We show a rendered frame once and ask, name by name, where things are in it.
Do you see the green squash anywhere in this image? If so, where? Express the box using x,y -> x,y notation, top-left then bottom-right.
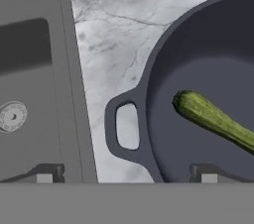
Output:
172,89 -> 254,155

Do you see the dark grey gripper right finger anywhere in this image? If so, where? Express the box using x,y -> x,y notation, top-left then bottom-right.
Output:
189,163 -> 254,183

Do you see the grey sink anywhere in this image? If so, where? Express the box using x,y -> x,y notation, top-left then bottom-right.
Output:
0,0 -> 99,184

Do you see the dark grey pot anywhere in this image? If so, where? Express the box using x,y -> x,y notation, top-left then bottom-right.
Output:
104,0 -> 254,183

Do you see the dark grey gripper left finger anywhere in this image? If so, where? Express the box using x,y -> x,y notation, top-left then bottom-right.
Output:
0,163 -> 65,184

